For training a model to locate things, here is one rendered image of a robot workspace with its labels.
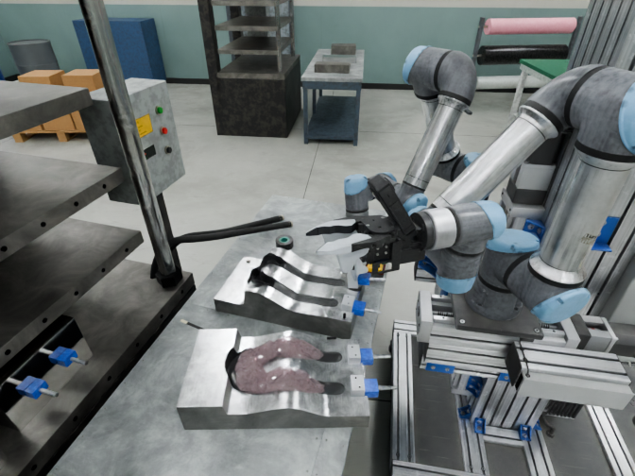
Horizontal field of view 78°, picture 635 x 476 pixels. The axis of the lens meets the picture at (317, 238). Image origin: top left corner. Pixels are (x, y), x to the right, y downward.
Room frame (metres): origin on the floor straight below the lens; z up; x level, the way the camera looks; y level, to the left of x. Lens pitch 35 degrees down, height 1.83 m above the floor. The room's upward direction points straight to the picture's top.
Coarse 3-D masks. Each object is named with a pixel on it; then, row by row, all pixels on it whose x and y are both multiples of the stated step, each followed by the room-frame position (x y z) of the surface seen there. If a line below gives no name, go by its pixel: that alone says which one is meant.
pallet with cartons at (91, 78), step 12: (36, 72) 5.22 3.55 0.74; (48, 72) 5.22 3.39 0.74; (60, 72) 5.26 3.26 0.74; (72, 72) 5.22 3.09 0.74; (84, 72) 5.22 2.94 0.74; (96, 72) 5.22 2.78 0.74; (60, 84) 5.18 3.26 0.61; (72, 84) 5.04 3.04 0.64; (84, 84) 5.04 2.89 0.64; (96, 84) 5.10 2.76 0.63; (60, 120) 4.80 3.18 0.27; (72, 120) 4.80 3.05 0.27; (24, 132) 4.75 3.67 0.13; (36, 132) 4.75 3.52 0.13; (48, 132) 4.76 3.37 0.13; (60, 132) 4.76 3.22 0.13; (72, 132) 4.77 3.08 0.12
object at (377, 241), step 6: (372, 234) 0.53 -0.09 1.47; (378, 234) 0.53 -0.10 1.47; (384, 234) 0.53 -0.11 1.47; (366, 240) 0.51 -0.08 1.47; (372, 240) 0.51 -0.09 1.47; (378, 240) 0.51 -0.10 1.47; (384, 240) 0.52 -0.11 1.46; (390, 240) 0.53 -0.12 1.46; (354, 246) 0.50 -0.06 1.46; (360, 246) 0.51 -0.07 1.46; (366, 246) 0.50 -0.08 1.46; (372, 246) 0.51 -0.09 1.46; (378, 246) 0.51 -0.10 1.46
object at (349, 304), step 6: (342, 300) 0.95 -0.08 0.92; (348, 300) 0.95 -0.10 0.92; (354, 300) 0.96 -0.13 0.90; (342, 306) 0.93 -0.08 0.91; (348, 306) 0.92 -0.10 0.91; (354, 306) 0.93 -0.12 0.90; (360, 306) 0.93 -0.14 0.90; (354, 312) 0.92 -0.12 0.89; (360, 312) 0.91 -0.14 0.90; (372, 312) 0.92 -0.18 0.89; (378, 312) 0.92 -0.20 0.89
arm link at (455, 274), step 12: (432, 252) 0.65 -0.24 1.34; (444, 252) 0.61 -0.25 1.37; (456, 252) 0.59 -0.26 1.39; (480, 252) 0.59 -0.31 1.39; (444, 264) 0.60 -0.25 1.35; (456, 264) 0.58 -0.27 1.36; (468, 264) 0.58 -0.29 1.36; (444, 276) 0.60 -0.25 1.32; (456, 276) 0.58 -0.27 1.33; (468, 276) 0.58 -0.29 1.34; (444, 288) 0.59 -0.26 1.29; (456, 288) 0.58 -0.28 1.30; (468, 288) 0.58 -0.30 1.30
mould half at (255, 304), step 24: (240, 264) 1.21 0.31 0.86; (312, 264) 1.18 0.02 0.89; (240, 288) 1.07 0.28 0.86; (264, 288) 0.99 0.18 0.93; (312, 288) 1.04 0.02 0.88; (336, 288) 1.04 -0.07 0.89; (240, 312) 0.99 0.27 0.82; (264, 312) 0.96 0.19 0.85; (288, 312) 0.93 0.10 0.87; (312, 312) 0.92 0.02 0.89; (336, 312) 0.92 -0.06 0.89; (336, 336) 0.89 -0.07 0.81
